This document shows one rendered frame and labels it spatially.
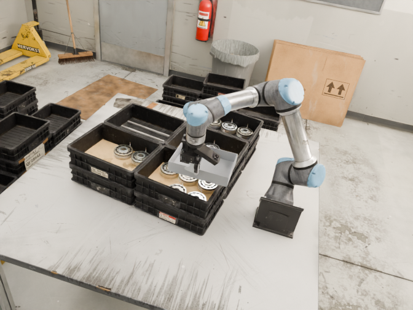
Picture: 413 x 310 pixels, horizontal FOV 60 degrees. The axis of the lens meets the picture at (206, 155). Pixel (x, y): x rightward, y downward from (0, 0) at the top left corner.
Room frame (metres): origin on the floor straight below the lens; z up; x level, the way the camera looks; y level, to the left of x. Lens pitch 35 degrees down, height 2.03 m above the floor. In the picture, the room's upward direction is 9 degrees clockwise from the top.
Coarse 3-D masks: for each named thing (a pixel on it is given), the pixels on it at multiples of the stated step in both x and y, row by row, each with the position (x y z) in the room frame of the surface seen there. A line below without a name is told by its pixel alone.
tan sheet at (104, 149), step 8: (96, 144) 1.63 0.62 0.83; (104, 144) 1.64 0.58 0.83; (112, 144) 1.66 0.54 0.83; (88, 152) 1.55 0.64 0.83; (96, 152) 1.56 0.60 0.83; (104, 152) 1.57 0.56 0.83; (112, 152) 1.58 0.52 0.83; (104, 160) 1.50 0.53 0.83; (112, 160) 1.51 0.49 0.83; (120, 160) 1.52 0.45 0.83; (128, 160) 1.53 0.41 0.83; (128, 168) 1.47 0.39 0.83
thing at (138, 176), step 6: (174, 150) 1.55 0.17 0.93; (144, 162) 1.41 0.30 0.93; (138, 168) 1.36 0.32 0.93; (138, 174) 1.31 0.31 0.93; (144, 180) 1.29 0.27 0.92; (150, 180) 1.28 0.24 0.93; (156, 186) 1.27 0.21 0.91; (162, 186) 1.25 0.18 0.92; (168, 186) 1.26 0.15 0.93; (168, 192) 1.24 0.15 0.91; (174, 192) 1.24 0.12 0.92; (180, 192) 1.23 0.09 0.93; (216, 192) 1.27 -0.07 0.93; (186, 198) 1.21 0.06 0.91; (192, 198) 1.21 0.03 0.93; (198, 198) 1.21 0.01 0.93; (210, 198) 1.22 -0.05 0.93; (204, 204) 1.19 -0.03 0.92; (210, 204) 1.20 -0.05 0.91
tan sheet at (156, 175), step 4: (156, 172) 1.47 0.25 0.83; (152, 176) 1.43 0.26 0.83; (156, 176) 1.44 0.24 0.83; (160, 176) 1.44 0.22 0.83; (156, 180) 1.40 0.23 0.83; (160, 180) 1.41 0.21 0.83; (164, 180) 1.41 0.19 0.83; (168, 180) 1.42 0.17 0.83; (172, 180) 1.42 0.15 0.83; (176, 180) 1.43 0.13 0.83; (164, 184) 1.38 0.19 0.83; (168, 184) 1.39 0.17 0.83; (172, 184) 1.39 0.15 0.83; (180, 184) 1.40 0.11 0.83; (196, 184) 1.42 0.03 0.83; (188, 188) 1.38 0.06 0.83; (192, 188) 1.38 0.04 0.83; (196, 188) 1.39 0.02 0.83; (188, 192) 1.35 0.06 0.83; (200, 192) 1.37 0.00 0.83; (208, 196) 1.34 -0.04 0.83
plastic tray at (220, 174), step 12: (180, 144) 1.38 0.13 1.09; (228, 156) 1.38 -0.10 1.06; (168, 168) 1.23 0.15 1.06; (180, 168) 1.22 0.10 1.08; (204, 168) 1.29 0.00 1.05; (216, 168) 1.30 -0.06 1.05; (228, 168) 1.32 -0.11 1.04; (204, 180) 1.20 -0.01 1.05; (216, 180) 1.19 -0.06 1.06; (228, 180) 1.19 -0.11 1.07
